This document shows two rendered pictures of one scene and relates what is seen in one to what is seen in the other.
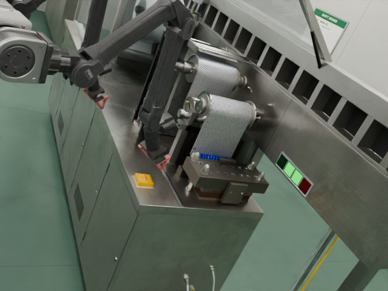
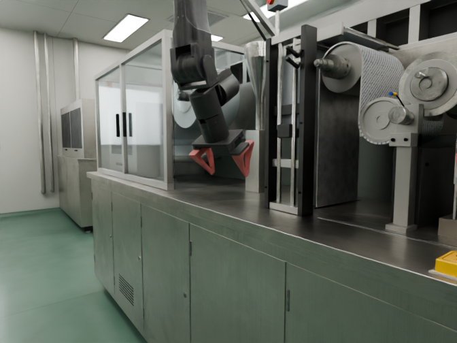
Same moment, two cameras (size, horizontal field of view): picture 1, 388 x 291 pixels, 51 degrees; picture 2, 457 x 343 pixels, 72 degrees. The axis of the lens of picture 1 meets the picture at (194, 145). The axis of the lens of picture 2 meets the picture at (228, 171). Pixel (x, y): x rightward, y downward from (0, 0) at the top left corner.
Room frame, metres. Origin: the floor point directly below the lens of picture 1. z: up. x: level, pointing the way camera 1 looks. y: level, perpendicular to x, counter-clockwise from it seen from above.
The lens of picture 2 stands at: (1.08, 0.56, 1.11)
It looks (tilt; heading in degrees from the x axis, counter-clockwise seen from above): 5 degrees down; 357
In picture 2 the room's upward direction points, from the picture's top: straight up
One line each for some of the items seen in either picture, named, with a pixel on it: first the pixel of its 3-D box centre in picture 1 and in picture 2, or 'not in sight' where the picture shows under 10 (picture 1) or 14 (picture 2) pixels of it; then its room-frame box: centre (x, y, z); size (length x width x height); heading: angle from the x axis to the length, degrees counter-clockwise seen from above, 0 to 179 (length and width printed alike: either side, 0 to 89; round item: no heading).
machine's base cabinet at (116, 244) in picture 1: (118, 145); (221, 278); (2.63, 0.51, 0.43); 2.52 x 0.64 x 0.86; 33
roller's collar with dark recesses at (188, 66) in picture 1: (186, 67); (334, 67); (2.01, 0.19, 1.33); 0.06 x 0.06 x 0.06; 33
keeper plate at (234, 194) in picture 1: (234, 193); not in sight; (1.69, -0.26, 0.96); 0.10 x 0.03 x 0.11; 123
